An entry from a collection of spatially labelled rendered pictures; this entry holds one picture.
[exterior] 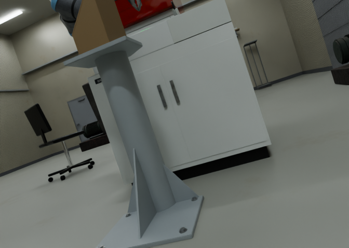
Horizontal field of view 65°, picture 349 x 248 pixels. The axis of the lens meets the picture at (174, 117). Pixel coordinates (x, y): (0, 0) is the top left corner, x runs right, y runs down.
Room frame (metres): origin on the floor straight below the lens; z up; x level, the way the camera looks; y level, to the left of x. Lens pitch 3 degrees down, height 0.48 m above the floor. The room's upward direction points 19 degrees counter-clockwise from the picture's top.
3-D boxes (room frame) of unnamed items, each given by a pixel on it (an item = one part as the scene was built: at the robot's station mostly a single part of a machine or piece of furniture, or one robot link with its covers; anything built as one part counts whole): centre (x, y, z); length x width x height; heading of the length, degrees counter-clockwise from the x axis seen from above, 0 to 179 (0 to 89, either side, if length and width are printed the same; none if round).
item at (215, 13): (1.91, -0.38, 0.89); 0.62 x 0.35 x 0.14; 166
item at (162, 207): (1.27, 0.23, 0.41); 0.51 x 0.44 x 0.82; 166
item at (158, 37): (1.76, 0.12, 0.89); 0.55 x 0.09 x 0.14; 76
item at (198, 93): (1.98, -0.08, 0.41); 0.96 x 0.64 x 0.82; 76
